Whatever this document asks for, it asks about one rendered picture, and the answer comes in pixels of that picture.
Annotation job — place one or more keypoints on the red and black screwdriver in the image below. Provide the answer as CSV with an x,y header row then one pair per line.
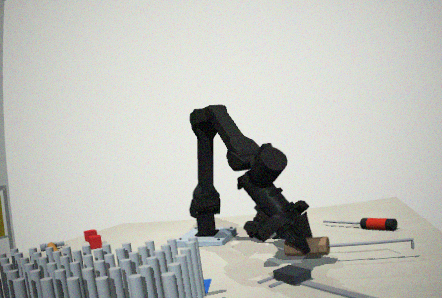
x,y
373,223

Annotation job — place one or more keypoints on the red cube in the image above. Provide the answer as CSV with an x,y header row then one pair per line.
x,y
92,232
95,242

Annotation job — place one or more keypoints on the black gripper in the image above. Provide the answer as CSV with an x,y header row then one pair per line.
x,y
285,218

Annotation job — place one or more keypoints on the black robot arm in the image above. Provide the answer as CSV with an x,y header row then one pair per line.
x,y
264,163

